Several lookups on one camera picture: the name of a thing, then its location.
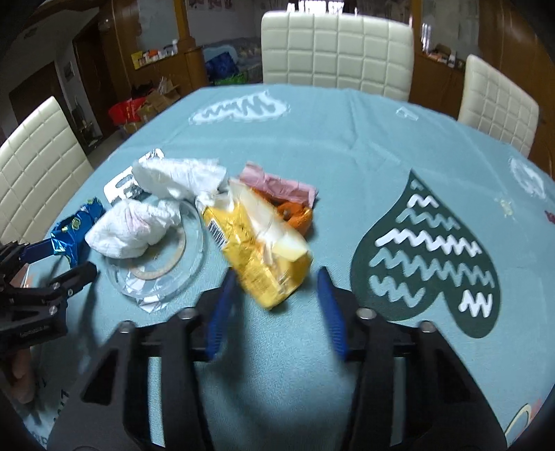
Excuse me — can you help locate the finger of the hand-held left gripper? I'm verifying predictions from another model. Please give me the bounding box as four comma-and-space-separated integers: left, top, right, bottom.
9, 261, 99, 305
0, 240, 67, 288

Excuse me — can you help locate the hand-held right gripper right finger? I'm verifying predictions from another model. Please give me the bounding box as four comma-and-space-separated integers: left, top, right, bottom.
316, 266, 508, 451

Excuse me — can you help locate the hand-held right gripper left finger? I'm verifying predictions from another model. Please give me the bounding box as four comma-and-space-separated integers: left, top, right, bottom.
50, 269, 237, 451

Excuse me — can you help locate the blue foil wrapper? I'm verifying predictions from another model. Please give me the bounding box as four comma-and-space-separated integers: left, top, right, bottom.
49, 197, 106, 268

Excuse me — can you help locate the clear plastic lid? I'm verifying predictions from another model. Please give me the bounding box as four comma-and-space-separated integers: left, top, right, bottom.
105, 199, 208, 305

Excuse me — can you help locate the yellow snack bag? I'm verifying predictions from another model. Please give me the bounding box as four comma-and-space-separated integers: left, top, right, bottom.
197, 178, 314, 311

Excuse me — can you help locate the pink paper slip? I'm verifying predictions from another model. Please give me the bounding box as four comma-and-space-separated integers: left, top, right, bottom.
239, 162, 320, 205

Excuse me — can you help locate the person's left hand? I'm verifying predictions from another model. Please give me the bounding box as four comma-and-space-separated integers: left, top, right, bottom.
11, 347, 37, 405

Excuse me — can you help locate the cream quilted dining chair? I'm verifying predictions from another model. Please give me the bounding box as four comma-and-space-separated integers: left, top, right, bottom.
261, 11, 415, 103
458, 54, 540, 159
0, 96, 94, 244

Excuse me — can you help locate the crumpled white tissue ball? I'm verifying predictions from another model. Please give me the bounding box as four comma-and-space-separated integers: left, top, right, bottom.
85, 200, 182, 260

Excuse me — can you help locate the orange wrapper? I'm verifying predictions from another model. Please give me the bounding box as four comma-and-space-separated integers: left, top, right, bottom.
254, 187, 313, 237

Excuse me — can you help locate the silver foil wrapper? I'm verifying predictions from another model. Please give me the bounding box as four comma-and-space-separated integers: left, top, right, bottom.
103, 148, 166, 204

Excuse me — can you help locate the white crumpled wrapper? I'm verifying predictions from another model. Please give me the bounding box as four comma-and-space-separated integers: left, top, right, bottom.
131, 157, 230, 201

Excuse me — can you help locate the blue printed tablecloth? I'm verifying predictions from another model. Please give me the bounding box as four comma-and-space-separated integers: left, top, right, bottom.
17, 84, 555, 451

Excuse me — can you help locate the red bag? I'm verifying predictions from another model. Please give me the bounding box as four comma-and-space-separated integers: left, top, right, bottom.
108, 97, 146, 127

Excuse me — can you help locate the pile of cardboard boxes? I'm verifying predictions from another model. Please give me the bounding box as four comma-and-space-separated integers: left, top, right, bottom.
123, 77, 183, 136

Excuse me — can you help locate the wooden divider cabinet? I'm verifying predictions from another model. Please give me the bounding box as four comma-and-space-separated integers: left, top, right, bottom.
130, 42, 210, 95

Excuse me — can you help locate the blue bag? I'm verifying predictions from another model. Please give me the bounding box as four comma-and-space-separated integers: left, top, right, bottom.
204, 52, 239, 79

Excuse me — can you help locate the wooden sideboard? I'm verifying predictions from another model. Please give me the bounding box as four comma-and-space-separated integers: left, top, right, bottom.
411, 47, 470, 121

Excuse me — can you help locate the grey sofa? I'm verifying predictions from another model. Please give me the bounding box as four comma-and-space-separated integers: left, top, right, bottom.
203, 37, 263, 84

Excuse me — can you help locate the wooden column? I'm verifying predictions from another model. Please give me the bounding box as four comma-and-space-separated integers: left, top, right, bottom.
173, 0, 194, 45

